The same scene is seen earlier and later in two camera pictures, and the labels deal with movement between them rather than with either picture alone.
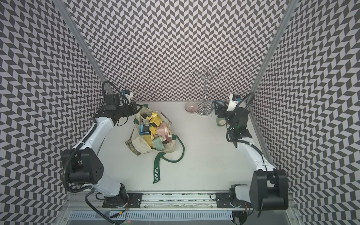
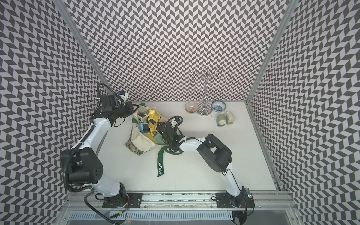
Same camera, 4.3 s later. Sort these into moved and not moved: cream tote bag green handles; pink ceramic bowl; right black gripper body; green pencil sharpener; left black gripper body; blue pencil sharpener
Moved: cream tote bag green handles; right black gripper body
Not moved: pink ceramic bowl; green pencil sharpener; left black gripper body; blue pencil sharpener
